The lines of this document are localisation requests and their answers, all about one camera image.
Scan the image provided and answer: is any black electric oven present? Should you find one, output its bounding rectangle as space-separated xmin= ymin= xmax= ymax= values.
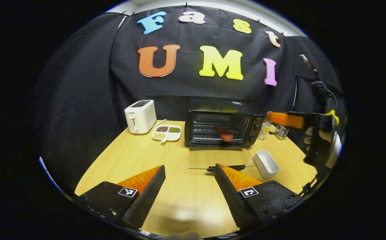
xmin=185 ymin=98 xmax=264 ymax=172

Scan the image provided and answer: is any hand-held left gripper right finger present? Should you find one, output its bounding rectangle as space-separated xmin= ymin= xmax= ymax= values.
xmin=214 ymin=163 xmax=302 ymax=230

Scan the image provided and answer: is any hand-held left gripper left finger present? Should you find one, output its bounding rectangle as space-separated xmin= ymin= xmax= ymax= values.
xmin=76 ymin=165 xmax=166 ymax=230

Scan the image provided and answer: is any wire mesh holder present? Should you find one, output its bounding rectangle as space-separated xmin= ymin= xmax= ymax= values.
xmin=274 ymin=124 xmax=289 ymax=139

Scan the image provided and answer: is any brown meat piece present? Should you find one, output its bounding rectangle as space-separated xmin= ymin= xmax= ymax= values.
xmin=214 ymin=125 xmax=234 ymax=143

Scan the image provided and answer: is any white toaster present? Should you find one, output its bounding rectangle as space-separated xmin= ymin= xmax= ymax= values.
xmin=124 ymin=100 xmax=157 ymax=134

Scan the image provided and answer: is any clear glass bottle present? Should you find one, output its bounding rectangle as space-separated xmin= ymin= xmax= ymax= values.
xmin=259 ymin=112 xmax=272 ymax=140

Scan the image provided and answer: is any white rectangular tray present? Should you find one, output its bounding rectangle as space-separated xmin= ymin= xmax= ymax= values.
xmin=253 ymin=150 xmax=280 ymax=179

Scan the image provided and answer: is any white divided snack plate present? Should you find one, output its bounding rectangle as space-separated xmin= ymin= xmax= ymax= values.
xmin=151 ymin=125 xmax=182 ymax=143

